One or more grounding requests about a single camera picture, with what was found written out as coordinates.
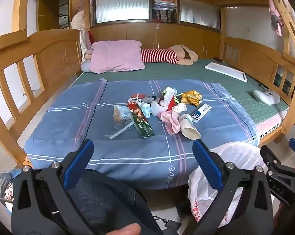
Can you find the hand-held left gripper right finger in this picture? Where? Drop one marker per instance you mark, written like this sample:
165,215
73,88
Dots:
206,161

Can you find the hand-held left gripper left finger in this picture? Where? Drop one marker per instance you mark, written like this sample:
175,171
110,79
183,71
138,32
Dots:
78,160

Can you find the white plastic bag red print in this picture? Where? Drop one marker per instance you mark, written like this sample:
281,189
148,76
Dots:
235,156

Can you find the white paper cup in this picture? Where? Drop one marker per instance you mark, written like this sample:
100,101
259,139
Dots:
188,127

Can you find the white and blue toothpaste box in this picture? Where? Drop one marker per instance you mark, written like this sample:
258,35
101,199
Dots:
200,112

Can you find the pink plastic bag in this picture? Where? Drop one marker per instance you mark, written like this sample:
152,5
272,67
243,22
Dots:
170,124

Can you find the clear plastic wrapper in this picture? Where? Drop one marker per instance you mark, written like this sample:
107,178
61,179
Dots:
120,117

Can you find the yellow chips bag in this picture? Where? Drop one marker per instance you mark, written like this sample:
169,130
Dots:
190,98

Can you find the white thin plastic bag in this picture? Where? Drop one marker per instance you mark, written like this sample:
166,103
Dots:
157,107

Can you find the red snack wrapper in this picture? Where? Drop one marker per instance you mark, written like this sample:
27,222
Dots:
140,120

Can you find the red and white wrapper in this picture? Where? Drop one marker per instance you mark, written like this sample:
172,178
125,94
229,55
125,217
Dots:
169,95

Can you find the blue face mask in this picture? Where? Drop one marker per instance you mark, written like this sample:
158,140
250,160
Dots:
145,109

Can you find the red cardboard box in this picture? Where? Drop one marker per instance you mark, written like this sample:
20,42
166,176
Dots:
136,98

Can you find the person's left hand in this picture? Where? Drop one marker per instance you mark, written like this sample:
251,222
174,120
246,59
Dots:
126,230

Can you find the white mattress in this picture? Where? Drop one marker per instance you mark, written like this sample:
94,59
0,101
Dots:
270,127

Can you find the blue plaid blanket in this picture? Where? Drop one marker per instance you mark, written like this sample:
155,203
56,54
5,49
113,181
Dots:
88,132

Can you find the white plastic device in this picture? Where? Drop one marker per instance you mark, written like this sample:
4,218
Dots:
266,97

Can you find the black power adapter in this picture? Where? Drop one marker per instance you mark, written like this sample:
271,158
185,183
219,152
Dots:
170,224

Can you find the white flat board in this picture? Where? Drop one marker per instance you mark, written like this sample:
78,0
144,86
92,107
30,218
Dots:
226,71

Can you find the light blue cushion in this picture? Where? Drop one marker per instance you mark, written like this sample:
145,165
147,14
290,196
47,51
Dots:
85,66

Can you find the pink pillow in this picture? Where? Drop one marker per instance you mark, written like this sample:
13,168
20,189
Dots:
115,56

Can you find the plush doll striped shirt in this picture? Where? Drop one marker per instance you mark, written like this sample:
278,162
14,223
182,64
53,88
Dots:
157,55

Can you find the white and red cloth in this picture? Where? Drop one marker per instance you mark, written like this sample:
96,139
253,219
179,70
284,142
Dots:
85,41

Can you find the pink hanging cloth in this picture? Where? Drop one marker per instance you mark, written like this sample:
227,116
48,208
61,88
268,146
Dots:
276,19

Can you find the frosted glass window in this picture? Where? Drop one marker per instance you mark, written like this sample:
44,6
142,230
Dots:
200,13
121,8

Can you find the shelf niche with clothes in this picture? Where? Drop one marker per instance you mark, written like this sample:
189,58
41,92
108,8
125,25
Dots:
164,7

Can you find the wooden bunk bed frame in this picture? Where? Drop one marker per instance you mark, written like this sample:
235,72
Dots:
51,51

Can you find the wooden wall cabinet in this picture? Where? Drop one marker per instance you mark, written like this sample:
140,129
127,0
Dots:
137,33

